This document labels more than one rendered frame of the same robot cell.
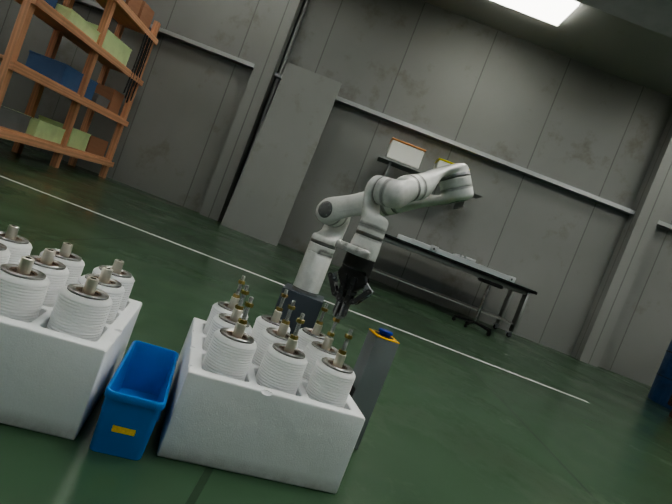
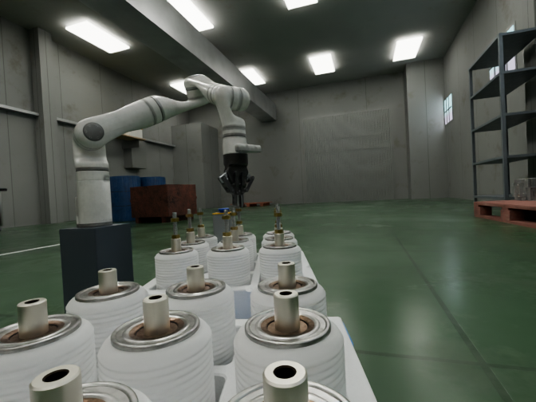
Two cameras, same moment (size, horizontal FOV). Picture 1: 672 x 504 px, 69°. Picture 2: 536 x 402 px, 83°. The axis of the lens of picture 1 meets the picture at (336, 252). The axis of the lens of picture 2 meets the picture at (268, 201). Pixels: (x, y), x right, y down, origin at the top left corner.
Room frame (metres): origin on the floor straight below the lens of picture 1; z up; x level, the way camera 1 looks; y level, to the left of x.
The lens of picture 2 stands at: (0.83, 0.79, 0.37)
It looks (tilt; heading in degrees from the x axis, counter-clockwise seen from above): 1 degrees down; 288
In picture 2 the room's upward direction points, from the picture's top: 3 degrees counter-clockwise
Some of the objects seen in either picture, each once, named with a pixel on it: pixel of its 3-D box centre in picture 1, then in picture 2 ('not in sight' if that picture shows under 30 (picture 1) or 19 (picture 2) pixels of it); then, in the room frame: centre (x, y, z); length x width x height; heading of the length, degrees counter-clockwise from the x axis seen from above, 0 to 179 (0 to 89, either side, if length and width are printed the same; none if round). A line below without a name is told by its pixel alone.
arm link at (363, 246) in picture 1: (362, 243); (238, 143); (1.19, -0.05, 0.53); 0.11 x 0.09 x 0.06; 153
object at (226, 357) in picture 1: (222, 375); (281, 285); (1.02, 0.13, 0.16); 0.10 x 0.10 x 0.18
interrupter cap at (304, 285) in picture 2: (88, 292); (287, 285); (0.93, 0.42, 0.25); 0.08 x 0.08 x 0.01
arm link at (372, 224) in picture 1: (377, 206); (230, 112); (1.21, -0.05, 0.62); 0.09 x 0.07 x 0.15; 50
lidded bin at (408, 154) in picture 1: (403, 155); not in sight; (7.20, -0.42, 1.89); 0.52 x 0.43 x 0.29; 90
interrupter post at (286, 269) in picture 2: (90, 286); (286, 275); (0.93, 0.42, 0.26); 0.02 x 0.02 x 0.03
